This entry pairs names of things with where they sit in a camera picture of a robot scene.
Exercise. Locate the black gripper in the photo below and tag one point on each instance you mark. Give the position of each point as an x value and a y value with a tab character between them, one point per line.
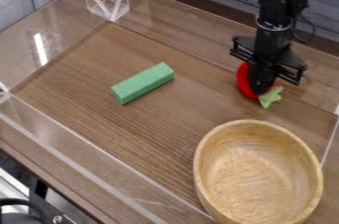
286	67

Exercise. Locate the red plush strawberry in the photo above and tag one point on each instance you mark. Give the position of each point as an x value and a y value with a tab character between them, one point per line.
265	99

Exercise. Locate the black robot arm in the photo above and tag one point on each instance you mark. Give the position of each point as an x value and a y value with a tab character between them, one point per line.
267	52

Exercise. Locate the green rectangular block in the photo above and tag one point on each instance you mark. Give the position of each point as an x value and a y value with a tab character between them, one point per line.
143	82

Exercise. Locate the wooden bowl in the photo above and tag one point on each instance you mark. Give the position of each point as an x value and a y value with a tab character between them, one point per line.
257	174

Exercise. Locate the clear acrylic enclosure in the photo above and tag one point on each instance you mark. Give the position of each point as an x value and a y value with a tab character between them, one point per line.
123	113

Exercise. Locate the black metal table bracket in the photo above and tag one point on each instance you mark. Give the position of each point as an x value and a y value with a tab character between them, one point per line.
52	215

